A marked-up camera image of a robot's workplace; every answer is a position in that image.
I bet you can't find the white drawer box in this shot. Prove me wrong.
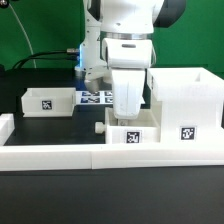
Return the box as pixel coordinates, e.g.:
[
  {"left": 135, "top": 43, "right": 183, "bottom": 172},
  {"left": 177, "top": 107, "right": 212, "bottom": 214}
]
[
  {"left": 95, "top": 107, "right": 160, "bottom": 144},
  {"left": 21, "top": 88, "right": 76, "bottom": 117}
]

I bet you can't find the white drawer cabinet frame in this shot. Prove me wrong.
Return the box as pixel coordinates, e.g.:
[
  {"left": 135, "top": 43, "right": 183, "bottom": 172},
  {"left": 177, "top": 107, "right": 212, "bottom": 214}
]
[{"left": 147, "top": 67, "right": 224, "bottom": 143}]

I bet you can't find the white rear drawer box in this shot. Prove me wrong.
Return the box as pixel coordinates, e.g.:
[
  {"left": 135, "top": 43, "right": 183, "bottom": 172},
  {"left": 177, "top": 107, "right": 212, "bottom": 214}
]
[{"left": 21, "top": 88, "right": 76, "bottom": 117}]

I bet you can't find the white U-shaped fence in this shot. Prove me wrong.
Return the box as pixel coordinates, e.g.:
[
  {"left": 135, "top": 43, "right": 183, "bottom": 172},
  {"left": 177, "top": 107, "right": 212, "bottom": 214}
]
[{"left": 0, "top": 114, "right": 224, "bottom": 171}]

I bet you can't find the white thin cable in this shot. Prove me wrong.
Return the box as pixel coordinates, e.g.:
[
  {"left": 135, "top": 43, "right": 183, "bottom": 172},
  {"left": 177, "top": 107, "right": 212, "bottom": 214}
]
[{"left": 9, "top": 3, "right": 38, "bottom": 69}]

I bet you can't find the white fiducial marker sheet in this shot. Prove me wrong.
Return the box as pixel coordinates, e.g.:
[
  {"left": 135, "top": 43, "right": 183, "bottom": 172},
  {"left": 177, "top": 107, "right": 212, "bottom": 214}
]
[{"left": 76, "top": 90, "right": 113, "bottom": 105}]

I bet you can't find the black cable bundle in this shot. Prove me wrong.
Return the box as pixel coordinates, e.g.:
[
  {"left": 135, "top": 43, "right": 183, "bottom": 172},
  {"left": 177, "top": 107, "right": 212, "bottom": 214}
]
[{"left": 11, "top": 47, "right": 81, "bottom": 70}]

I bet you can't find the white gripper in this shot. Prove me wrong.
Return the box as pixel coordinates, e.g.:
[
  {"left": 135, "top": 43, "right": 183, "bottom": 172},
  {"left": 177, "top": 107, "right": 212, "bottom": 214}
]
[{"left": 111, "top": 69, "right": 145, "bottom": 120}]

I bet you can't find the white front drawer box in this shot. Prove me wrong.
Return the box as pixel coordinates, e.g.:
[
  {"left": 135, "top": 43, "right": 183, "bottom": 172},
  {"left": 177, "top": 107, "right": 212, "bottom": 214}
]
[{"left": 95, "top": 107, "right": 160, "bottom": 144}]

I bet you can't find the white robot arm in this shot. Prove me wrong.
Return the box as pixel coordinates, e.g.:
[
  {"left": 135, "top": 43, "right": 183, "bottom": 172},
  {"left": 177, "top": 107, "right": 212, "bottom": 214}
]
[{"left": 76, "top": 0, "right": 187, "bottom": 120}]

